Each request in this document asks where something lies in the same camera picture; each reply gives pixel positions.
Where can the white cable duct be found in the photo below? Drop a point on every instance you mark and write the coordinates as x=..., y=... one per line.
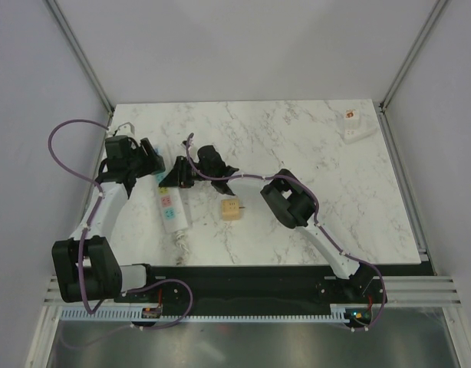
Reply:
x=149, y=315

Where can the beige cube plug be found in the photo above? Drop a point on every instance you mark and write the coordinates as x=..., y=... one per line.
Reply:
x=231, y=209

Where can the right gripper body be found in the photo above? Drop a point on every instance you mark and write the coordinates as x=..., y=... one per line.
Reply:
x=199, y=177

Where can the right aluminium corner post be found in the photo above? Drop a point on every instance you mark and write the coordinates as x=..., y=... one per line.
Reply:
x=433, y=18

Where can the white power strip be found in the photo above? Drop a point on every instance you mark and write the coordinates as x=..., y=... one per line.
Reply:
x=171, y=205

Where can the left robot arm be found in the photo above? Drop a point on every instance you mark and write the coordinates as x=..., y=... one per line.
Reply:
x=84, y=263

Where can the aluminium corner post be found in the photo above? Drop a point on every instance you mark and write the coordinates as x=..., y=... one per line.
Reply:
x=73, y=43
x=433, y=18

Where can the white cube plug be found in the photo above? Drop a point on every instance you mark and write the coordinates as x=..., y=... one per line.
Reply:
x=351, y=119

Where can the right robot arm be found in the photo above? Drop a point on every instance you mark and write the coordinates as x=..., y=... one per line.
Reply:
x=293, y=204

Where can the left aluminium corner post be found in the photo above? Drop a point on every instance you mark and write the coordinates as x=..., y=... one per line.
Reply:
x=73, y=43

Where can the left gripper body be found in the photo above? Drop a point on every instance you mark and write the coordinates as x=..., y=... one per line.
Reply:
x=139, y=162

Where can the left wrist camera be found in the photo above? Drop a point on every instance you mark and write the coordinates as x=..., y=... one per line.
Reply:
x=124, y=129

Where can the aluminium rail frame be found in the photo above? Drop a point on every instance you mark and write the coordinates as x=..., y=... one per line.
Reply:
x=413, y=328

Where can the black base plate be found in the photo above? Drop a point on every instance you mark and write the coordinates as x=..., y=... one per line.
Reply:
x=247, y=290

